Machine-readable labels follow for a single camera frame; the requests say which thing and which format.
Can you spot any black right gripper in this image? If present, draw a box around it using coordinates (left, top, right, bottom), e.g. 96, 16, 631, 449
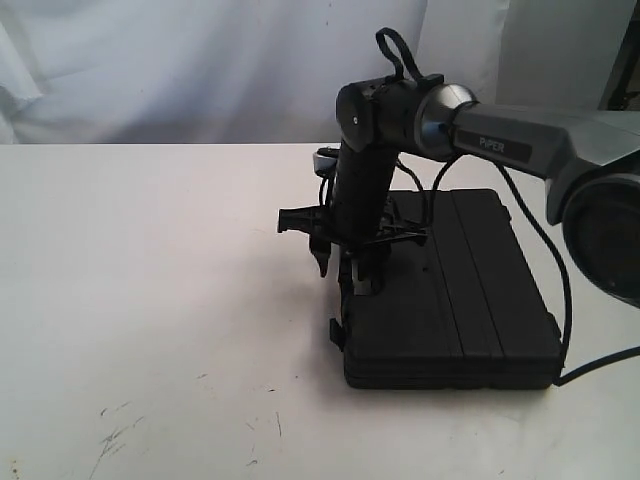
277, 143, 427, 294

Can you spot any black plastic tool case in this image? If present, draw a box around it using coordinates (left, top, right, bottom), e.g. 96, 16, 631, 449
332, 189, 561, 390

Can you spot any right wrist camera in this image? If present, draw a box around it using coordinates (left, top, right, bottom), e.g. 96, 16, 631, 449
312, 147, 339, 179

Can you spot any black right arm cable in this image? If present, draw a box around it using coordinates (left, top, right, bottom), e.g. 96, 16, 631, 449
375, 28, 640, 387

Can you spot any black metal stand frame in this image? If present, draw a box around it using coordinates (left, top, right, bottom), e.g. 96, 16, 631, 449
599, 1, 639, 111

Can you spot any white backdrop cloth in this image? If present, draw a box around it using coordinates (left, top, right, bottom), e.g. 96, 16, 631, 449
1, 1, 634, 144

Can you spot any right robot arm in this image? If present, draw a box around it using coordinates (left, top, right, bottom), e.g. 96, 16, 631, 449
277, 74, 639, 305

